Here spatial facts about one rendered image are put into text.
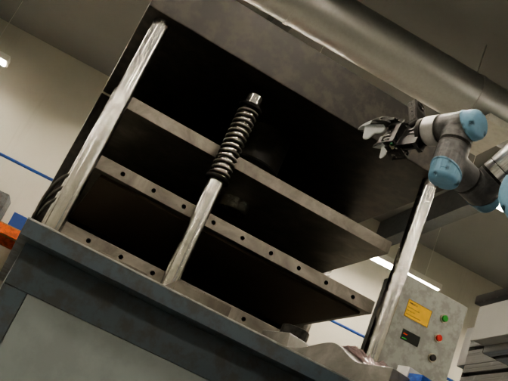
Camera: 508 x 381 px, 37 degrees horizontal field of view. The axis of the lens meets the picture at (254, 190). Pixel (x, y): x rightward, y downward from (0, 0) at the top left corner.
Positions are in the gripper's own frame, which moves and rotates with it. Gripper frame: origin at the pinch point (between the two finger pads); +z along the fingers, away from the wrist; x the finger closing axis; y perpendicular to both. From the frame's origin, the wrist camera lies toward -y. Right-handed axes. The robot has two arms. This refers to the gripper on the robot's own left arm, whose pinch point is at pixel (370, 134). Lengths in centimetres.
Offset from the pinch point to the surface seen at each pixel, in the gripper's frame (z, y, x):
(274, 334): 19, 54, 17
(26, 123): 683, -201, 82
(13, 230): 598, -75, 118
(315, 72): 58, -48, 9
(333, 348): -5, 56, 16
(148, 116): 86, -2, -23
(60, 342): 6, 90, -40
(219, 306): 9, 61, -9
